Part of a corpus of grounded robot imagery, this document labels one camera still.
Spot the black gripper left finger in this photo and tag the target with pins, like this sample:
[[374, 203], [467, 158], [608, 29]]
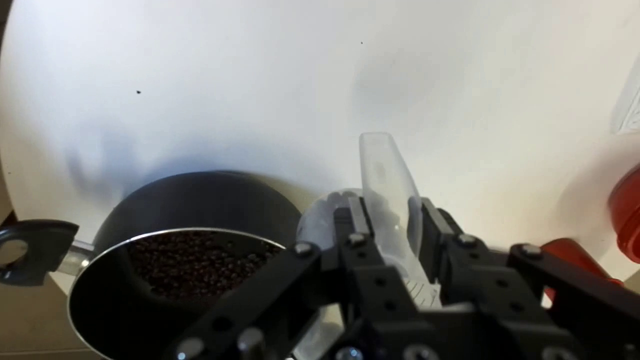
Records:
[[361, 246]]

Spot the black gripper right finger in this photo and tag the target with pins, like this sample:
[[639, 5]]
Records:
[[441, 246]]

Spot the clear plastic measuring jug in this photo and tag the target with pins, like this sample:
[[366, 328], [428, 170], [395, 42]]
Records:
[[387, 181]]

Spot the red bowl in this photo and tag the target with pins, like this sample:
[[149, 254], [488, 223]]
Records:
[[630, 212]]

